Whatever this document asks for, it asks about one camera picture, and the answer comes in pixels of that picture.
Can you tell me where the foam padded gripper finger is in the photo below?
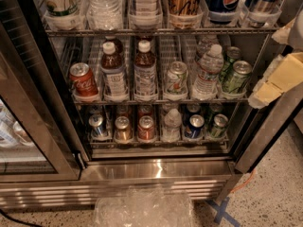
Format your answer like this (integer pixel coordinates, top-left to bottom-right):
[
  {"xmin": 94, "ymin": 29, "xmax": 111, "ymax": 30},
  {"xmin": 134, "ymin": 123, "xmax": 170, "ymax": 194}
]
[{"xmin": 272, "ymin": 19, "xmax": 295, "ymax": 45}]

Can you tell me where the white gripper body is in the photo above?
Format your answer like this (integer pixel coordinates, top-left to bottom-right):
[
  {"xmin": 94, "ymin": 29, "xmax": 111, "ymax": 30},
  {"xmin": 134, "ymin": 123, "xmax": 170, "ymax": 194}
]
[{"xmin": 288, "ymin": 9, "xmax": 303, "ymax": 50}]

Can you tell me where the yellow foam padded gripper finger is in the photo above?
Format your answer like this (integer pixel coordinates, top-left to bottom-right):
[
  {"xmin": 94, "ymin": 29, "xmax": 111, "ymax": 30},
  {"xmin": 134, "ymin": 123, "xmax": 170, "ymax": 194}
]
[{"xmin": 248, "ymin": 52, "xmax": 303, "ymax": 109}]

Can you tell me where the right fridge door edge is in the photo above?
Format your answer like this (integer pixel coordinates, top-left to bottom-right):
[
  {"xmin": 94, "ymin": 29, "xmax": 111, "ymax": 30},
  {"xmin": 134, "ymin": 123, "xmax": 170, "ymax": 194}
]
[{"xmin": 235, "ymin": 83, "xmax": 303, "ymax": 173}]

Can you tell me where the front green can middle shelf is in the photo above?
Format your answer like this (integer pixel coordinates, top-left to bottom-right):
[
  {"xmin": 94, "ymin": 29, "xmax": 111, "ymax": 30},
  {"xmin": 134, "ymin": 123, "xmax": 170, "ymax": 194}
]
[{"xmin": 221, "ymin": 61, "xmax": 252, "ymax": 99}]

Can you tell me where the rear green can middle shelf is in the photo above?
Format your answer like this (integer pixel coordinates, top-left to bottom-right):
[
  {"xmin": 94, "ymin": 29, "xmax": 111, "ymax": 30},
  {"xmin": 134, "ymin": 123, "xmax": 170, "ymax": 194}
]
[{"xmin": 219, "ymin": 46, "xmax": 241, "ymax": 82}]

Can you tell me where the rear water bottle middle shelf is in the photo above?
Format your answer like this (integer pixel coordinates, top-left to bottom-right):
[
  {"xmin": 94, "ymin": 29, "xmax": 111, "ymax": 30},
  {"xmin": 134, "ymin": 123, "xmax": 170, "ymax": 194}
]
[{"xmin": 195, "ymin": 35, "xmax": 219, "ymax": 61}]

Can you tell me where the front water bottle middle shelf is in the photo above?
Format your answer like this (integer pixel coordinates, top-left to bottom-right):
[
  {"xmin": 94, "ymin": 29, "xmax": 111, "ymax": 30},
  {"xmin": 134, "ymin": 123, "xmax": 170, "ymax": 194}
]
[{"xmin": 191, "ymin": 44, "xmax": 224, "ymax": 100}]

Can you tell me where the green can bottom shelf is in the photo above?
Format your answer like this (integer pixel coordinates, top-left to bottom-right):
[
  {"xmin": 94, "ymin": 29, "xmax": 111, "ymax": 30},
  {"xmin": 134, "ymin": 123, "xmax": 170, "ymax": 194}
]
[{"xmin": 209, "ymin": 113, "xmax": 228, "ymax": 138}]

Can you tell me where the brown patterned can top shelf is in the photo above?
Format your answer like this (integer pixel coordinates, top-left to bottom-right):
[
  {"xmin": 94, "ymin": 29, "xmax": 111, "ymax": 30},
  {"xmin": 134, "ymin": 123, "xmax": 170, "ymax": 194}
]
[{"xmin": 168, "ymin": 0, "xmax": 200, "ymax": 28}]

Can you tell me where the white green can middle shelf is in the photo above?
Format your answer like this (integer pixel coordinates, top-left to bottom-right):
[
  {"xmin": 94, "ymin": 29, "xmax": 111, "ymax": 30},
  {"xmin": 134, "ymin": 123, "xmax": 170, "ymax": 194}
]
[{"xmin": 164, "ymin": 61, "xmax": 188, "ymax": 100}]

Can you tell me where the blue pepsi can bottom shelf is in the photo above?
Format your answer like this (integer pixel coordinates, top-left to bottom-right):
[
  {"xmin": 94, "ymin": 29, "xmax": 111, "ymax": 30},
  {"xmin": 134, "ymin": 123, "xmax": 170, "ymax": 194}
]
[{"xmin": 185, "ymin": 114, "xmax": 205, "ymax": 139}]

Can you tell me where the water bottle bottom shelf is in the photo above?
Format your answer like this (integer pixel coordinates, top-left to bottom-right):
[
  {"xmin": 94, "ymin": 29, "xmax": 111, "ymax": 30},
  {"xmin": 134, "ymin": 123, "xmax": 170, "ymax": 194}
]
[{"xmin": 162, "ymin": 109, "xmax": 182, "ymax": 142}]

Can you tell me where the stainless steel fridge body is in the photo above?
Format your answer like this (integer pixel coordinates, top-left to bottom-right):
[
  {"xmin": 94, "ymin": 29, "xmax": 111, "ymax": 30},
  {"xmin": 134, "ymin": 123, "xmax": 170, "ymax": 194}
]
[{"xmin": 0, "ymin": 0, "xmax": 303, "ymax": 210}]

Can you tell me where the white labelled bottle top shelf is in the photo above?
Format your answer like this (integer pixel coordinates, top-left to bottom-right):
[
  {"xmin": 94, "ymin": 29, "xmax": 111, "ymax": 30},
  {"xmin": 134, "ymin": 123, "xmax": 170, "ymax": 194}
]
[{"xmin": 131, "ymin": 0, "xmax": 160, "ymax": 28}]

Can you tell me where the red can bottom shelf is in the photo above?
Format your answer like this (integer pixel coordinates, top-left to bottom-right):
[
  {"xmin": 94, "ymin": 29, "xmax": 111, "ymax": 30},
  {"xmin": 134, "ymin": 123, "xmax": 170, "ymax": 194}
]
[{"xmin": 138, "ymin": 115, "xmax": 155, "ymax": 141}]

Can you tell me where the gold can bottom shelf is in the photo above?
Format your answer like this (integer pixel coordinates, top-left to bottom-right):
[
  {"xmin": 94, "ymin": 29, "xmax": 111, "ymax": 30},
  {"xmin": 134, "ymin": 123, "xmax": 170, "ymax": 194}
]
[{"xmin": 115, "ymin": 116, "xmax": 132, "ymax": 141}]

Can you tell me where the clear water bottle top shelf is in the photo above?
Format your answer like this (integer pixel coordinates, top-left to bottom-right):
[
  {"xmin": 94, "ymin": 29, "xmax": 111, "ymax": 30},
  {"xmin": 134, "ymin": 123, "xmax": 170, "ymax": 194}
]
[{"xmin": 86, "ymin": 0, "xmax": 123, "ymax": 30}]

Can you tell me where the blue silver can bottom left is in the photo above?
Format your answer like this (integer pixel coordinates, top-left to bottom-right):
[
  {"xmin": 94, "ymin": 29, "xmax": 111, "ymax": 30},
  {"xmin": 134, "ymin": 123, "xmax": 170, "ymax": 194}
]
[{"xmin": 89, "ymin": 113, "xmax": 108, "ymax": 140}]

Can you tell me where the red coca-cola can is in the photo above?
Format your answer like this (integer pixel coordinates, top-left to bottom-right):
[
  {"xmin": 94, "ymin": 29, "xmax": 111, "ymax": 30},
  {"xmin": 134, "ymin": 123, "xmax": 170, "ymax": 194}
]
[{"xmin": 69, "ymin": 62, "xmax": 98, "ymax": 102}]

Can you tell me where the white green can top left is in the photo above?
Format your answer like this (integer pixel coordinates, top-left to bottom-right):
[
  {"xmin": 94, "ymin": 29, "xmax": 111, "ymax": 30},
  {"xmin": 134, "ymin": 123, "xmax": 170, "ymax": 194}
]
[{"xmin": 44, "ymin": 0, "xmax": 78, "ymax": 30}]

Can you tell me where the left glass fridge door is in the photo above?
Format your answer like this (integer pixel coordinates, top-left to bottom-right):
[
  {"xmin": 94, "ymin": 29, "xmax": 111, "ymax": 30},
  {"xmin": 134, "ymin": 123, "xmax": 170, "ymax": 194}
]
[{"xmin": 0, "ymin": 0, "xmax": 81, "ymax": 183}]

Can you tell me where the front middle iced tea bottle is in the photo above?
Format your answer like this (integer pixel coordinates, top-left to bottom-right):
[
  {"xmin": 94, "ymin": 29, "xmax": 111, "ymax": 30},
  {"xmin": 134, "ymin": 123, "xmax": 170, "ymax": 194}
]
[{"xmin": 134, "ymin": 40, "xmax": 157, "ymax": 101}]

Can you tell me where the iced tea bottle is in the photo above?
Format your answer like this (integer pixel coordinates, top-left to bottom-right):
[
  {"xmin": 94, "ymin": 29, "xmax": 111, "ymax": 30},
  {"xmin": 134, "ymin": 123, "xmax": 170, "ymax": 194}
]
[
  {"xmin": 105, "ymin": 36, "xmax": 124, "ymax": 55},
  {"xmin": 134, "ymin": 40, "xmax": 157, "ymax": 101},
  {"xmin": 101, "ymin": 42, "xmax": 128, "ymax": 102}
]

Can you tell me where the blue tape cross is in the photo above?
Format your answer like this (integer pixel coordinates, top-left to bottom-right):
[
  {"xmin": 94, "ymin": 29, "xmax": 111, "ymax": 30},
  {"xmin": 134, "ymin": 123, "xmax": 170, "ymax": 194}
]
[{"xmin": 205, "ymin": 197, "xmax": 241, "ymax": 227}]

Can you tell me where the rear left iced tea bottle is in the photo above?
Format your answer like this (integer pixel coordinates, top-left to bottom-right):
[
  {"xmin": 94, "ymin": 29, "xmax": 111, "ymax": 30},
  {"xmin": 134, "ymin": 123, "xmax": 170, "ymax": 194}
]
[{"xmin": 105, "ymin": 36, "xmax": 124, "ymax": 55}]

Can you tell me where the front left iced tea bottle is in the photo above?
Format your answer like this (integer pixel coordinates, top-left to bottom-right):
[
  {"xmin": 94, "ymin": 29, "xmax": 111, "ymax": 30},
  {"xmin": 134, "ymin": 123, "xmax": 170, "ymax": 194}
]
[{"xmin": 101, "ymin": 42, "xmax": 128, "ymax": 102}]

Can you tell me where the clear plastic bag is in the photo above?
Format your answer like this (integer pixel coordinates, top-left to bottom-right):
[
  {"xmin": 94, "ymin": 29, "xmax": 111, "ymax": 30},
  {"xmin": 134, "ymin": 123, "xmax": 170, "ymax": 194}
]
[{"xmin": 92, "ymin": 188, "xmax": 196, "ymax": 227}]

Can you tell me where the orange cable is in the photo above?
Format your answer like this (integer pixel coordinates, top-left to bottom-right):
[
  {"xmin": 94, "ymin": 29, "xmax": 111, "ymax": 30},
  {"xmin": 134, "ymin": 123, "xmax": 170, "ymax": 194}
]
[{"xmin": 230, "ymin": 168, "xmax": 258, "ymax": 194}]

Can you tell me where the black cable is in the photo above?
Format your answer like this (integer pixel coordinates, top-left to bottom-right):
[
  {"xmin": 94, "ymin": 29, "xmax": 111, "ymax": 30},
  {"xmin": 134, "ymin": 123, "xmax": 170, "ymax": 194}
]
[{"xmin": 0, "ymin": 209, "xmax": 44, "ymax": 227}]

